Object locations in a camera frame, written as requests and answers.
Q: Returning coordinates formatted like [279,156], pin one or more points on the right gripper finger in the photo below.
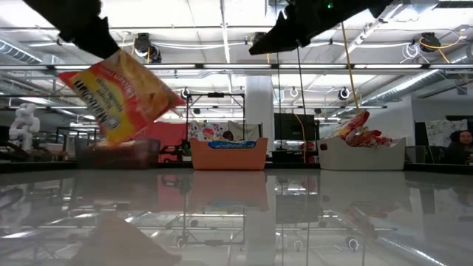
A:
[277,37]
[305,35]

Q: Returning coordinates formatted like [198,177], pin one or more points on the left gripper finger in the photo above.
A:
[99,38]

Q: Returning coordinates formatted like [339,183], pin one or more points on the orange chicken noodle pack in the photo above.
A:
[122,99]

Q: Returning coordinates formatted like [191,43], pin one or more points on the maroon noodle pack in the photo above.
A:
[354,123]

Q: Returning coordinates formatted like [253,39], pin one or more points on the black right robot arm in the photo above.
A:
[369,5]

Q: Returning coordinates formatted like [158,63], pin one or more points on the white square pillar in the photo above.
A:
[258,111]

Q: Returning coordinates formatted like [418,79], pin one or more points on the black display screen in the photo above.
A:
[293,127]

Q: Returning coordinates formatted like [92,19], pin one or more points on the person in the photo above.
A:
[228,135]
[460,147]

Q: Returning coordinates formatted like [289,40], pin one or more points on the white humanoid figure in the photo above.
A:
[24,123]

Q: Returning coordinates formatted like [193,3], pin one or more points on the floral patterned cloth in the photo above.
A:
[443,133]
[207,131]

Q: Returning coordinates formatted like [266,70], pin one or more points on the red partition panel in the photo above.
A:
[170,134]

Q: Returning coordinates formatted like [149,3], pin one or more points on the dark grey plastic bin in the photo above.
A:
[118,157]

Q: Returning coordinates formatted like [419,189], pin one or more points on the orange plastic bin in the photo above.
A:
[229,159]

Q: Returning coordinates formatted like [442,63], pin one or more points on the white plastic bin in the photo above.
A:
[362,159]

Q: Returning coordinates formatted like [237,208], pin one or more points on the silver ceiling air duct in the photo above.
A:
[22,55]
[425,79]

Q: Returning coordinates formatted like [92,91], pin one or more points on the long ceiling light rail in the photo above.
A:
[166,66]

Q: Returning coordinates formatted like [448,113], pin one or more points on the black metal frame stand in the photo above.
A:
[215,95]

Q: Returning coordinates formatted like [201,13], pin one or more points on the black aluminium table frame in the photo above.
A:
[292,166]

